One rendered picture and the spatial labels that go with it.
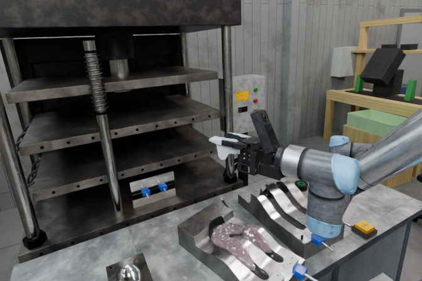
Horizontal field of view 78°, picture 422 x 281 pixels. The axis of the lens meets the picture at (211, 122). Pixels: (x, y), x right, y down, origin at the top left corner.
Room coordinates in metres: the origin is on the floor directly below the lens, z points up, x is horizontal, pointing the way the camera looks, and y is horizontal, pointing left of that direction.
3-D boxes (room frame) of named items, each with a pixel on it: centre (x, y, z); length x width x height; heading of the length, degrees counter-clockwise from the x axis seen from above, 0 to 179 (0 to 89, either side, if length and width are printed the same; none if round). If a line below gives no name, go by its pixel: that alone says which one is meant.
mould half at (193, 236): (0.93, -0.09, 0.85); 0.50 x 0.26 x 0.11; 44
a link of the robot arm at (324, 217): (0.52, -0.26, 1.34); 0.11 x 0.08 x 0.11; 139
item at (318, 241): (0.89, -0.44, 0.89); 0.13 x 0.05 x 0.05; 27
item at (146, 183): (1.63, 0.48, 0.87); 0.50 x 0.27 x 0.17; 27
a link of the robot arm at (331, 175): (0.50, -0.25, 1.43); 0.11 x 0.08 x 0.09; 49
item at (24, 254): (1.68, 0.56, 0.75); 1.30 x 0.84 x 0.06; 117
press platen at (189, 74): (1.73, 0.59, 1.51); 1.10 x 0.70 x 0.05; 117
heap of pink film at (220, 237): (0.93, -0.10, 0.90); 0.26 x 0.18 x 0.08; 44
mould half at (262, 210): (1.16, -0.37, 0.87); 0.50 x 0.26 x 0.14; 27
